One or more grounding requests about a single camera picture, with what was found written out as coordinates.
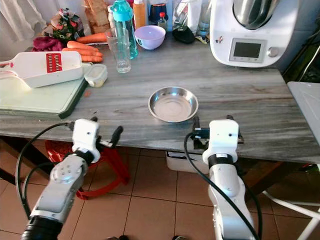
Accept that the orange squeeze bottle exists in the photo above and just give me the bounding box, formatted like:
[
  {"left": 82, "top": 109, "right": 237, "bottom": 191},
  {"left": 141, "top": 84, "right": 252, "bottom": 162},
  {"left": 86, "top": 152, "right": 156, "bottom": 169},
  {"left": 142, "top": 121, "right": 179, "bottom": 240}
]
[{"left": 132, "top": 0, "right": 147, "bottom": 29}]

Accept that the orange carrot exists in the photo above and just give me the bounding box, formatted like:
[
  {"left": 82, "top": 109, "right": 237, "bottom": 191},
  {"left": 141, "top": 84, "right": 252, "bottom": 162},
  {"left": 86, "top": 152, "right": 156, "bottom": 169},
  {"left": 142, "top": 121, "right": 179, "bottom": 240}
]
[
  {"left": 66, "top": 41, "right": 101, "bottom": 53},
  {"left": 82, "top": 55, "right": 104, "bottom": 63},
  {"left": 62, "top": 48, "right": 103, "bottom": 57},
  {"left": 77, "top": 32, "right": 110, "bottom": 45}
]

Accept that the white metal tube frame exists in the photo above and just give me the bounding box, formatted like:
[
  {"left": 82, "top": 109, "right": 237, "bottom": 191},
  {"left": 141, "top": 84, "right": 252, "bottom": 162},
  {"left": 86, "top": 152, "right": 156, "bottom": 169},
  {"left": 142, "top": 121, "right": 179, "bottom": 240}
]
[{"left": 262, "top": 190, "right": 320, "bottom": 240}]

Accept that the pale green cutting board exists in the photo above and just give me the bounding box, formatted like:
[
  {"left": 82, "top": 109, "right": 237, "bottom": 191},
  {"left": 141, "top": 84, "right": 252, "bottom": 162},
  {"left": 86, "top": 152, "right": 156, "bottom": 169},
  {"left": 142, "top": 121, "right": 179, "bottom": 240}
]
[{"left": 0, "top": 75, "right": 89, "bottom": 120}]

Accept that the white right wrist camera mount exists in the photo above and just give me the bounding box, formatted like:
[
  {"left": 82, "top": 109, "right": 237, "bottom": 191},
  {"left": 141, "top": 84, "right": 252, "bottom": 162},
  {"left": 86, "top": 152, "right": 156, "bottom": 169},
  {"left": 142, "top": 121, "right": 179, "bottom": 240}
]
[{"left": 202, "top": 119, "right": 240, "bottom": 163}]

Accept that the round steel plate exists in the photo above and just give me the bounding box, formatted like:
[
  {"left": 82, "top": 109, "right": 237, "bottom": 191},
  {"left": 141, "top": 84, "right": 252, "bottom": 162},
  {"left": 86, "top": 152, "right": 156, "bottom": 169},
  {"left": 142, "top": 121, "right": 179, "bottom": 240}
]
[{"left": 148, "top": 86, "right": 200, "bottom": 124}]

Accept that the red plastic stool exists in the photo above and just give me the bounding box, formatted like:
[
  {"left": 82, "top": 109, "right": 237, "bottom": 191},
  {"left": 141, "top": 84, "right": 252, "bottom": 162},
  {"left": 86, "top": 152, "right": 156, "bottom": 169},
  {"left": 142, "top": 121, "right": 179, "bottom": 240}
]
[{"left": 45, "top": 140, "right": 131, "bottom": 201}]

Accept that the dark blue jar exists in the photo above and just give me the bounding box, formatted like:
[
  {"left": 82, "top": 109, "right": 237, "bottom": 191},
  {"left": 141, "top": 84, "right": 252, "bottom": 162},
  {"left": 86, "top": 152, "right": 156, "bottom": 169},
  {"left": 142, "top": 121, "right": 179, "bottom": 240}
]
[{"left": 147, "top": 2, "right": 168, "bottom": 27}]

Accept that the lilac plastic bowl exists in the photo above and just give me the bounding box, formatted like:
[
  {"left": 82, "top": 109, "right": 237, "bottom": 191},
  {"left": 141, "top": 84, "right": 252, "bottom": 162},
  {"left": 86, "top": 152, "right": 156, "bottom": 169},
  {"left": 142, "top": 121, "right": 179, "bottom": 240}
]
[{"left": 134, "top": 25, "right": 166, "bottom": 50}]

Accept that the packed sliced brown bread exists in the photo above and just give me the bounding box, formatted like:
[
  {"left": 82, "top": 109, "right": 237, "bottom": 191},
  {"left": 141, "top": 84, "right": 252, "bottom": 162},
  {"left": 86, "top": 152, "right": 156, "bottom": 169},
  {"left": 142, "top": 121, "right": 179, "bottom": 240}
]
[{"left": 84, "top": 0, "right": 111, "bottom": 35}]

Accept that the teal water bottle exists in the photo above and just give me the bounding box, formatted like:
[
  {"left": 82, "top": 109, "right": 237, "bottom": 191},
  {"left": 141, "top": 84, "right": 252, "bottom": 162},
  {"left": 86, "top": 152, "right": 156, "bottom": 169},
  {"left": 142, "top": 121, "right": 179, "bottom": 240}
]
[{"left": 111, "top": 0, "right": 138, "bottom": 60}]

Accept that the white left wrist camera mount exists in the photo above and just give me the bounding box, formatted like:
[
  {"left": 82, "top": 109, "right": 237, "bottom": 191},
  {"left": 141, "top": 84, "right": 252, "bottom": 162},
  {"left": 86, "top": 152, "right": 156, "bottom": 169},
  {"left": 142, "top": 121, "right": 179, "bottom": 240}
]
[{"left": 71, "top": 118, "right": 101, "bottom": 163}]

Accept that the white curtain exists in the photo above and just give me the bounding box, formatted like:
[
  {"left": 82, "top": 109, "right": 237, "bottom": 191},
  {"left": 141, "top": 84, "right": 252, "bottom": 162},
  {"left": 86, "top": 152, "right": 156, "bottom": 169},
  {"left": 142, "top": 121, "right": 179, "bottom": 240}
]
[{"left": 0, "top": 0, "right": 43, "bottom": 43}]

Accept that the white side table top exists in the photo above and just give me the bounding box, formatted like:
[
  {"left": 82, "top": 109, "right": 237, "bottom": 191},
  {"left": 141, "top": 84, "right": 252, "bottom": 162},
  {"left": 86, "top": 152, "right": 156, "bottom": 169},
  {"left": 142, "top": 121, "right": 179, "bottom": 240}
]
[{"left": 287, "top": 81, "right": 320, "bottom": 133}]

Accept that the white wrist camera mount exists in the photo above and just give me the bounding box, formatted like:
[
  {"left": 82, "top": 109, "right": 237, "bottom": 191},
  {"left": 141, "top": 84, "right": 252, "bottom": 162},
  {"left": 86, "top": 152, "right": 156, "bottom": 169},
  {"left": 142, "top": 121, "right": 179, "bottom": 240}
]
[
  {"left": 71, "top": 118, "right": 101, "bottom": 163},
  {"left": 202, "top": 119, "right": 240, "bottom": 163}
]

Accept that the bag of mixed vegetables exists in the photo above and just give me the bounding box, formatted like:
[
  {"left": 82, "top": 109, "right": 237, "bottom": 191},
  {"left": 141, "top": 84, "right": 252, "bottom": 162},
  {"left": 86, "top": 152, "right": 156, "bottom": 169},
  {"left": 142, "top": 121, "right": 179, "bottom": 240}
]
[{"left": 43, "top": 9, "right": 86, "bottom": 42}]

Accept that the white mandoline slicer red blade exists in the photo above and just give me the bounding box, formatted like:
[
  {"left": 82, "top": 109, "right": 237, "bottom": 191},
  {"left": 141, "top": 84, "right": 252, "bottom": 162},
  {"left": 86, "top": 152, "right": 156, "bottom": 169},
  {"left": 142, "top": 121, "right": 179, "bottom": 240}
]
[{"left": 0, "top": 50, "right": 85, "bottom": 89}]

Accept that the small clear plastic container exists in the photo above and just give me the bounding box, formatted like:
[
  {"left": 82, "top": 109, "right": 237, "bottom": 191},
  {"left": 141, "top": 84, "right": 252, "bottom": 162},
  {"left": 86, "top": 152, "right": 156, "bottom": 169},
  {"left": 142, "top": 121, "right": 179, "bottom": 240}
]
[{"left": 83, "top": 63, "right": 109, "bottom": 88}]

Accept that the clear plastic bag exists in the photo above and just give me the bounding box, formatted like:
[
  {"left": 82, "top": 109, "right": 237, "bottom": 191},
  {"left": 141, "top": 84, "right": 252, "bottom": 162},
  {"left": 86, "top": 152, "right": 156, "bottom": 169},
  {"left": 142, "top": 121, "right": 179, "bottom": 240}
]
[{"left": 171, "top": 0, "right": 203, "bottom": 33}]

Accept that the white plastic storage box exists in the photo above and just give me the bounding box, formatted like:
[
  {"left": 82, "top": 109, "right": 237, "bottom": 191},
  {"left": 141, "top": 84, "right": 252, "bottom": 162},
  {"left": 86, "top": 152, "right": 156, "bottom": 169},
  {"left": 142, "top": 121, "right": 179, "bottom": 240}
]
[{"left": 166, "top": 150, "right": 206, "bottom": 174}]

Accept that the black pouch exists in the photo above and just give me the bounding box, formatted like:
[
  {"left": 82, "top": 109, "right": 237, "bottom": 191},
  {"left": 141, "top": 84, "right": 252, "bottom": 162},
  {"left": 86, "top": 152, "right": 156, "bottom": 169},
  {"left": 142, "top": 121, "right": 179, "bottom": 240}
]
[{"left": 172, "top": 26, "right": 197, "bottom": 44}]

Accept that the white food processor steel bowl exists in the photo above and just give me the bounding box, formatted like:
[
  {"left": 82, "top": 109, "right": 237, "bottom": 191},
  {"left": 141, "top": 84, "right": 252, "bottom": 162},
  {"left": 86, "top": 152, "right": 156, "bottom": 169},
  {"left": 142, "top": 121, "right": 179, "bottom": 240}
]
[{"left": 209, "top": 0, "right": 301, "bottom": 68}]

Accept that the small white bottle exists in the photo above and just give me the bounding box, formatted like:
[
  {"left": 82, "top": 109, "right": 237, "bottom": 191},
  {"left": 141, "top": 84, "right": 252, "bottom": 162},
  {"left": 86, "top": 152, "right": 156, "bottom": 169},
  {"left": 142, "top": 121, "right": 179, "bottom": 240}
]
[{"left": 106, "top": 5, "right": 114, "bottom": 30}]

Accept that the clear drinking glass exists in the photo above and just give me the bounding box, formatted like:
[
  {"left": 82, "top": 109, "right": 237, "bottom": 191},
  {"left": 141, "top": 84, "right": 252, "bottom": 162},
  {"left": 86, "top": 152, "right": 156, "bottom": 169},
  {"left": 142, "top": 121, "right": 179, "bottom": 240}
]
[{"left": 106, "top": 27, "right": 131, "bottom": 74}]

